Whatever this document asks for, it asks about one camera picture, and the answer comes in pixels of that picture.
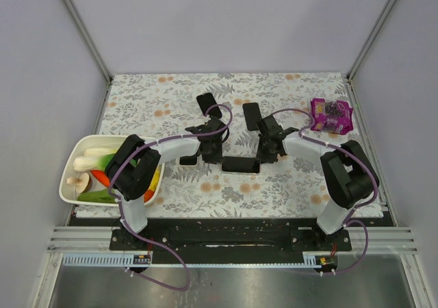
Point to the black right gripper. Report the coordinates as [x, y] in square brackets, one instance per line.
[265, 144]

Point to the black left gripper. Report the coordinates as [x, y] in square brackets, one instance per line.
[211, 144]

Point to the silver smartphone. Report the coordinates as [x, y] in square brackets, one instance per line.
[247, 165]

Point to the dark smartphone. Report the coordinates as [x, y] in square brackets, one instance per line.
[252, 115]

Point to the black phone case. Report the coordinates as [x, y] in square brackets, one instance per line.
[208, 105]

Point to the blue smartphone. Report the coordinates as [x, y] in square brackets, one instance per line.
[189, 161]

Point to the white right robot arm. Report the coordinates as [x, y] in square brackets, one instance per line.
[347, 171]

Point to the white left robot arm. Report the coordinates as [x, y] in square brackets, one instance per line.
[132, 167]

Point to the floral tablecloth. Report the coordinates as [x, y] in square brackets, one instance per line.
[163, 105]

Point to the yellow corn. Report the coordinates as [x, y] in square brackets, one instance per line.
[155, 180]

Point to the purple snack bag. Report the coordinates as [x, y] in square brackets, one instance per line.
[331, 116]

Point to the orange carrot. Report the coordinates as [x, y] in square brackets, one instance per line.
[101, 177]

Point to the white green leek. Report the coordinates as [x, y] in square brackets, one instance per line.
[88, 163]

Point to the green pea pod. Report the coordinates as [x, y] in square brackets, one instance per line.
[101, 196]

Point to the brown mushroom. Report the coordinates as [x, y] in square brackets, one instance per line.
[82, 183]

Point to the white plastic bin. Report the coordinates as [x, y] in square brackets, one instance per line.
[67, 192]

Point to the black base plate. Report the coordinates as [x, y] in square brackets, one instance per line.
[296, 234]

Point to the aluminium rail frame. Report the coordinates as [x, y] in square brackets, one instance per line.
[381, 240]

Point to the white cable duct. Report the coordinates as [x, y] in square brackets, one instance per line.
[123, 260]

